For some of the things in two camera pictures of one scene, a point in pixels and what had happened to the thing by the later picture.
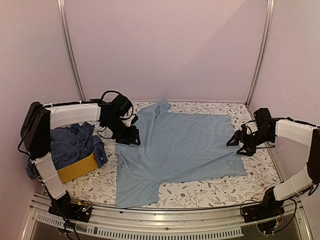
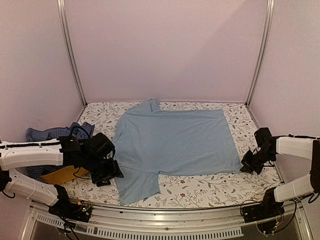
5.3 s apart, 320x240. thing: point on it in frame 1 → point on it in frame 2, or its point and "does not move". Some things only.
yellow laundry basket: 78,169 does not move
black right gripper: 238,135 → 246,162
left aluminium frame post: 61,10 does not move
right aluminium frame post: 264,50 does not move
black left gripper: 130,137 → 114,171
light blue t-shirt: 174,146 does not move
